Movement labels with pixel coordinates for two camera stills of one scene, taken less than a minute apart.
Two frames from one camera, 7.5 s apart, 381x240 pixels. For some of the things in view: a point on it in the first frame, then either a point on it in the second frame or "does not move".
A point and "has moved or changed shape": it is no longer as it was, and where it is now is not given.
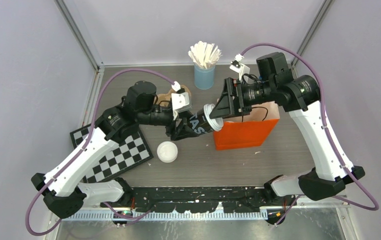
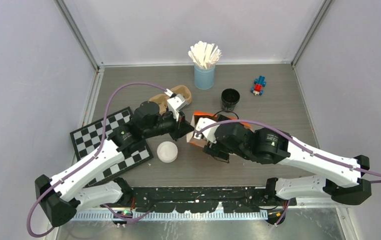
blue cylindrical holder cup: [204, 78] does not move
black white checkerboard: [122, 156] does not move
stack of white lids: [167, 151] does not move
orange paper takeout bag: [248, 131] has moved or changed shape
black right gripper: [226, 107] -> [216, 149]
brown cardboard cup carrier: [165, 99] does not move
